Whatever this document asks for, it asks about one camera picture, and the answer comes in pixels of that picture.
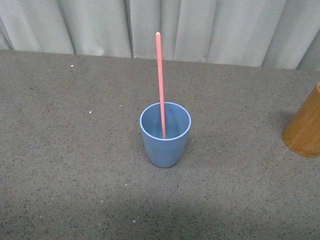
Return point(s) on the light blue plastic cup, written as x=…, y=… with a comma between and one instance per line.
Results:
x=165, y=152

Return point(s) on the pink chopstick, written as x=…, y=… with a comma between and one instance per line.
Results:
x=160, y=82

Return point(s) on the white pleated curtain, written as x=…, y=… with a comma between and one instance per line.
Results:
x=260, y=33

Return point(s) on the bamboo chopstick holder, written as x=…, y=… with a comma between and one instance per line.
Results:
x=302, y=134

